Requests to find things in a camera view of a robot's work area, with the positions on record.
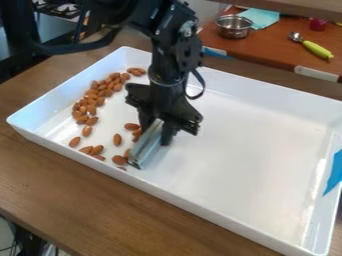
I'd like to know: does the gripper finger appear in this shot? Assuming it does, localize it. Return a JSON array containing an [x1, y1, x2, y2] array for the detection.
[[137, 109, 158, 132], [158, 120, 180, 147]]

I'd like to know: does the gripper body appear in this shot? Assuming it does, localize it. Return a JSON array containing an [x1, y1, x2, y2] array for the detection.
[[122, 73, 205, 136]]

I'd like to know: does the silver sweeping tool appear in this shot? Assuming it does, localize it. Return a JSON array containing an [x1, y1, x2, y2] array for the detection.
[[126, 119, 166, 170]]

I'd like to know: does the pile of brown bits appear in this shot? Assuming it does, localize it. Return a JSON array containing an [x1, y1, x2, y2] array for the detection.
[[66, 67, 149, 172]]

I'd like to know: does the white tray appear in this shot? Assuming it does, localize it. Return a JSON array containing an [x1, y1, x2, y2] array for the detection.
[[5, 45, 342, 256]]

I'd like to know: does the silver pot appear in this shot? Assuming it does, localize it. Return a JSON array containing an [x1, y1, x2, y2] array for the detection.
[[215, 14, 254, 40]]

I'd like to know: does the light blue cloth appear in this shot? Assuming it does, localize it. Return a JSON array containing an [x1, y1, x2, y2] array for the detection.
[[236, 7, 282, 31]]

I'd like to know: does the red cup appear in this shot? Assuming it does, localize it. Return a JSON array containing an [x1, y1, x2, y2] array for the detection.
[[308, 18, 329, 33]]

